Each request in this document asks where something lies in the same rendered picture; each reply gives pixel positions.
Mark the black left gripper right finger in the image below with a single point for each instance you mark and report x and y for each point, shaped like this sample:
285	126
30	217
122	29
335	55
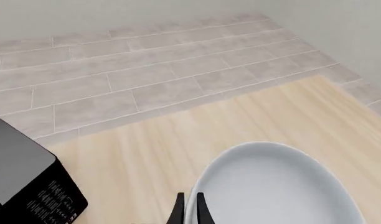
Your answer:
204	213

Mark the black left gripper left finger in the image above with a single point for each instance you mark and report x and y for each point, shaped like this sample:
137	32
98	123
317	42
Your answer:
177	213

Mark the black microwave oven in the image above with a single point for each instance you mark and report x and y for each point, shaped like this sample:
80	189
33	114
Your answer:
25	177

